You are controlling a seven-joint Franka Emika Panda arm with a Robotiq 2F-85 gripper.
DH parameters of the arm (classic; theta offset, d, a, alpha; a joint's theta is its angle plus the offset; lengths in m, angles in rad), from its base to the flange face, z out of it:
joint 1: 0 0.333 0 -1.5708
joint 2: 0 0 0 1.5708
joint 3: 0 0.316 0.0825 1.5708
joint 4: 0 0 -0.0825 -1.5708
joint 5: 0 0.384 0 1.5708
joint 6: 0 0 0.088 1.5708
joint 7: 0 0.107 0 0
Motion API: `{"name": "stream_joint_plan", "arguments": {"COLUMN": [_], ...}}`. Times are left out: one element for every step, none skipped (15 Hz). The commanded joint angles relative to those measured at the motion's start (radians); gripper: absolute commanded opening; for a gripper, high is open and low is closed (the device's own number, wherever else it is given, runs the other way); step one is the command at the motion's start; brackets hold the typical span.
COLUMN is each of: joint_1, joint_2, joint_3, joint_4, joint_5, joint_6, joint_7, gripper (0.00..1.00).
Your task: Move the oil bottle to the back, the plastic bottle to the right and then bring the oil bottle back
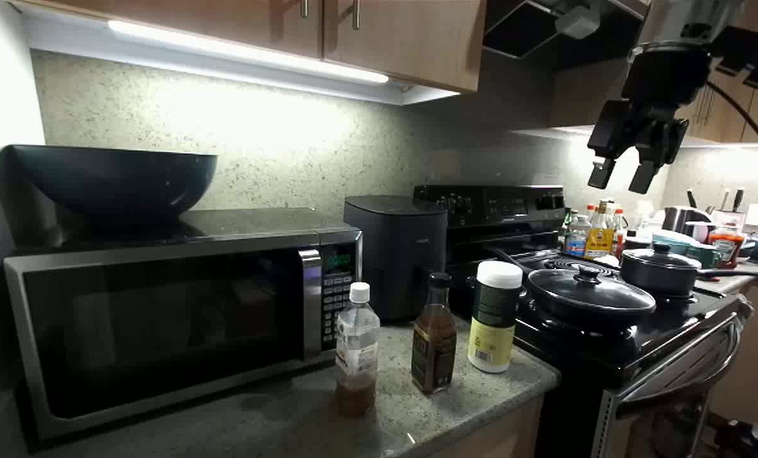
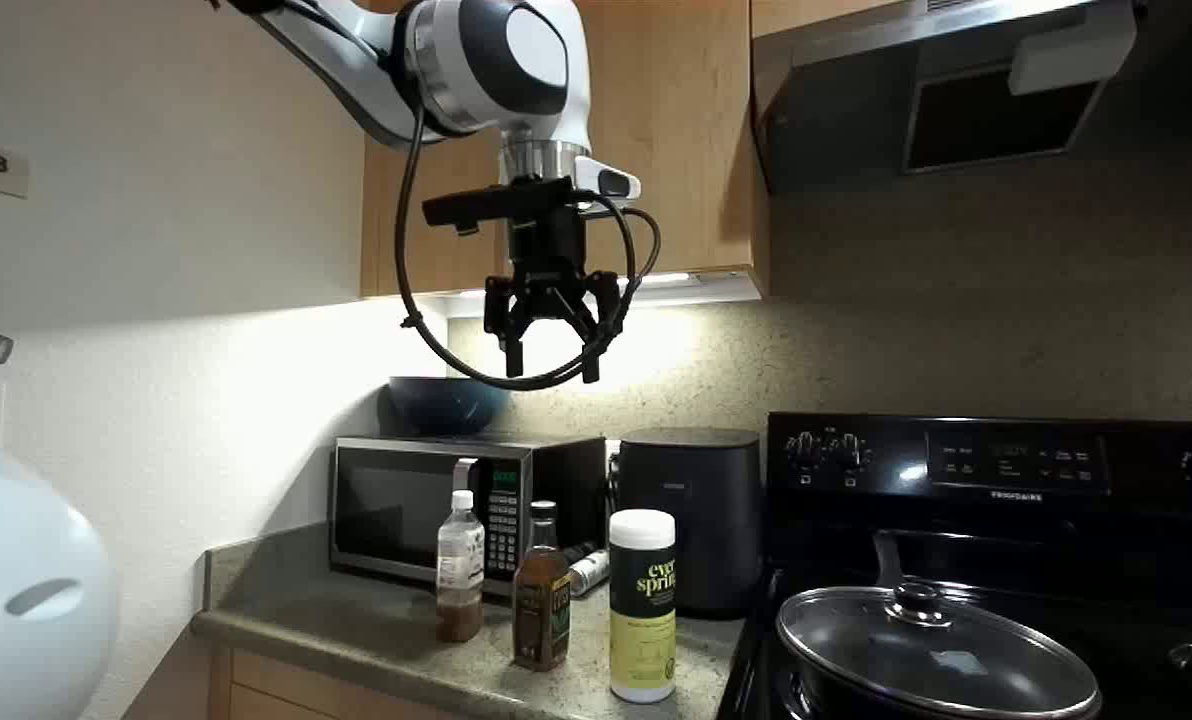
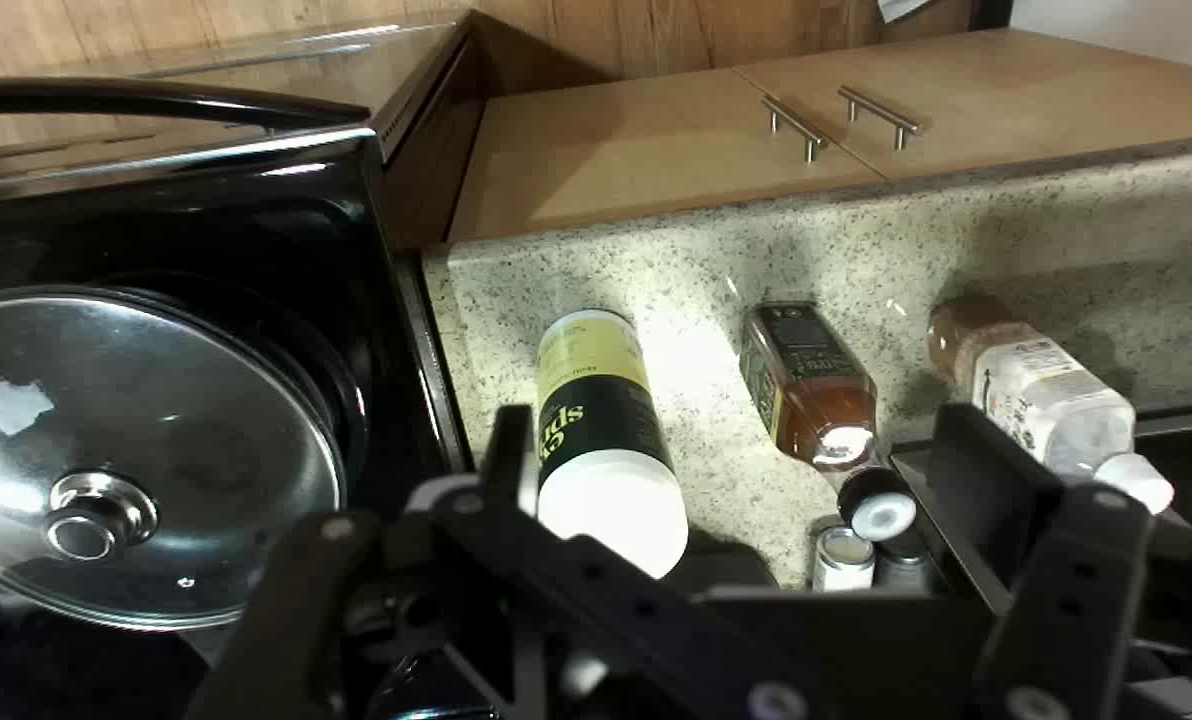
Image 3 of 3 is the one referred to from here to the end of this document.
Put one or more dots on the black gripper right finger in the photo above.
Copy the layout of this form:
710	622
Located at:
1055	562

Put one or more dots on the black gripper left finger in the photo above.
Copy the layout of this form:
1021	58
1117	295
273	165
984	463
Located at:
374	622

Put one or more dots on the clear plastic bottle white cap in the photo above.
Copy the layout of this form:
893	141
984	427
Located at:
1041	397

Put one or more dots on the brown square oil bottle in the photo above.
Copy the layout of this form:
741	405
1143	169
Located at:
804	387

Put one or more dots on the green yellow canister white lid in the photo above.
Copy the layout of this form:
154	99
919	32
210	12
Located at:
600	453

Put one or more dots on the glass lid frying pan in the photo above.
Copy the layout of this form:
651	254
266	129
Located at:
147	457

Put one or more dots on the black kitchen stove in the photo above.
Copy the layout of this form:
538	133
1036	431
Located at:
295	227

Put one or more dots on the right cabinet door handle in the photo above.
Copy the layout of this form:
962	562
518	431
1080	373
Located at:
864	103

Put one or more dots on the cabinet door handle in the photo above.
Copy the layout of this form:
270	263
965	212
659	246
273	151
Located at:
783	119
864	103

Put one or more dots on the left cabinet door handle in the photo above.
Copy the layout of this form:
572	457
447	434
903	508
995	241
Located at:
783	119

